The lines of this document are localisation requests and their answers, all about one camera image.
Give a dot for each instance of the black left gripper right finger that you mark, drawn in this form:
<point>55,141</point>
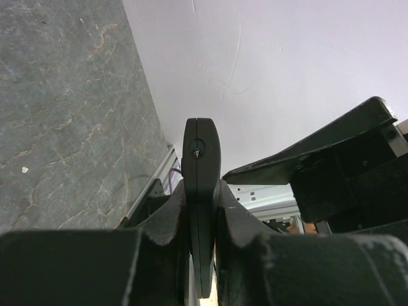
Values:
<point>258,266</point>

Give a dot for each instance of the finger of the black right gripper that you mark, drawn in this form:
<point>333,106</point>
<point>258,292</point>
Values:
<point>369,116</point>

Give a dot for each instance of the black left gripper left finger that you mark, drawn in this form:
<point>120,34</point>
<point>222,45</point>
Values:
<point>145,265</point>

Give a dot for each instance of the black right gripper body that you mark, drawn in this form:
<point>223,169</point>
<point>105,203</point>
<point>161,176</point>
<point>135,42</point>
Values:
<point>355,186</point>

